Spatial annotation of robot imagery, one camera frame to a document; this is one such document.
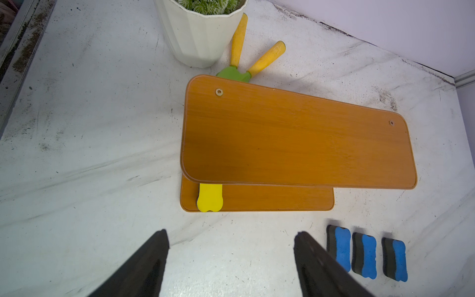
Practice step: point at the orange wooden two-tier shelf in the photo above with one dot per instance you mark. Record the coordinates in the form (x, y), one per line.
(244, 134)

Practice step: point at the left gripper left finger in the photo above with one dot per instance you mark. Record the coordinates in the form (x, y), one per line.
(142, 274)

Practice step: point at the green succulent in white pot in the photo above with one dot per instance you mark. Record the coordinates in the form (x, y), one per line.
(197, 40)

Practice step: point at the blue eraser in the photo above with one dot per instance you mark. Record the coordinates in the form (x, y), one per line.
(394, 259)
(364, 255)
(338, 245)

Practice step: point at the yellow eraser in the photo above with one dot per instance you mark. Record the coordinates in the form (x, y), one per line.
(210, 197)

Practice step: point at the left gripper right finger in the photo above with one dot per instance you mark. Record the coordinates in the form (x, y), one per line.
(319, 274)

